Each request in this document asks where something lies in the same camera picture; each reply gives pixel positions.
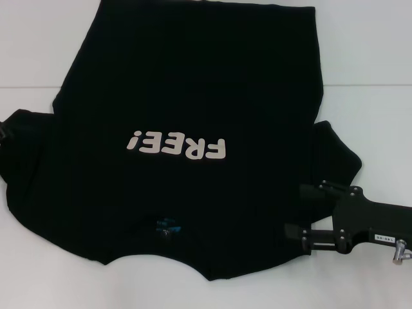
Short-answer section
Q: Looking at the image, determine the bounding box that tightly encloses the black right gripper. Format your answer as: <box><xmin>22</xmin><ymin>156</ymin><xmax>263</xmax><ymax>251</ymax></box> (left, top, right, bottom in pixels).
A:
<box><xmin>284</xmin><ymin>180</ymin><xmax>412</xmax><ymax>255</ymax></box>

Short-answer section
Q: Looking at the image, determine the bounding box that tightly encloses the black shirt with FREE print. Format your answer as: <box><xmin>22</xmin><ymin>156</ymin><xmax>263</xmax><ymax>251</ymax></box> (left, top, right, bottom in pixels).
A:
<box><xmin>0</xmin><ymin>0</ymin><xmax>363</xmax><ymax>283</ymax></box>

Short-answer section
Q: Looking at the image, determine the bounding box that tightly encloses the silver cable plug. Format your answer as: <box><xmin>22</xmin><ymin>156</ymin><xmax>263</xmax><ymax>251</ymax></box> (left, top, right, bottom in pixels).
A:
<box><xmin>391</xmin><ymin>239</ymin><xmax>412</xmax><ymax>267</ymax></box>

